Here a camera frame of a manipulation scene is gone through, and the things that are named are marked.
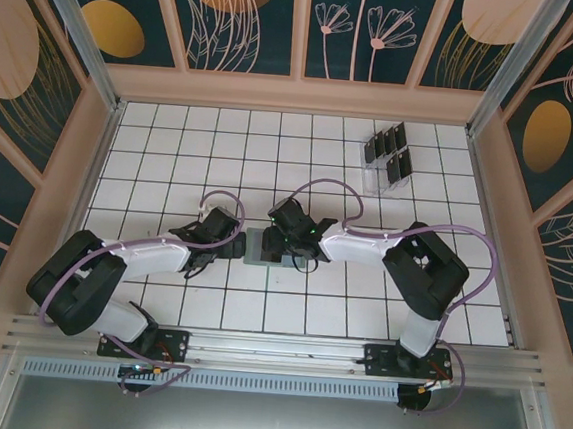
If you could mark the black credit card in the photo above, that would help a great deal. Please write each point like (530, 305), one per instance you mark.
(390, 139)
(380, 145)
(394, 168)
(371, 150)
(406, 161)
(400, 135)

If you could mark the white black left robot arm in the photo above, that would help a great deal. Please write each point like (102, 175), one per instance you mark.
(147, 260)

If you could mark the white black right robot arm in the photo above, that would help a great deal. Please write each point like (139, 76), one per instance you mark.
(364, 244)

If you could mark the clear acrylic card stand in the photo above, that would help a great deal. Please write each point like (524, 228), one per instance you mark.
(374, 182)

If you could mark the grey metal sheet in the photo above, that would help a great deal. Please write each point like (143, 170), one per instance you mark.
(273, 424)

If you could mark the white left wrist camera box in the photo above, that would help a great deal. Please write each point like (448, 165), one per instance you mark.
(210, 211)

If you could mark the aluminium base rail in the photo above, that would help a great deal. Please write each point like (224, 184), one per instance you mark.
(280, 347)

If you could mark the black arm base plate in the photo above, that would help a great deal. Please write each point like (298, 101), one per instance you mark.
(379, 360)
(174, 345)

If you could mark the wall panel with pink flowers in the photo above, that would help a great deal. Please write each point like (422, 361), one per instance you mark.
(360, 55)

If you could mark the dark wall panel with oval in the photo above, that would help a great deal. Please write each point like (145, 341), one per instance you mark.
(112, 28)

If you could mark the aluminium frame post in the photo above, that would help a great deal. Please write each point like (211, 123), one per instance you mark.
(507, 68)
(86, 31)

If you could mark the wall panel oval and ferns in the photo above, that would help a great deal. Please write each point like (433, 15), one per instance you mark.
(549, 137)

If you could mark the wall panel large pink circle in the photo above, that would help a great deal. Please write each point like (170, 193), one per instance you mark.
(5, 49)

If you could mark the wall panel pink circle grasses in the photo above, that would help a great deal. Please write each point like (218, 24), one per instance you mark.
(484, 16)

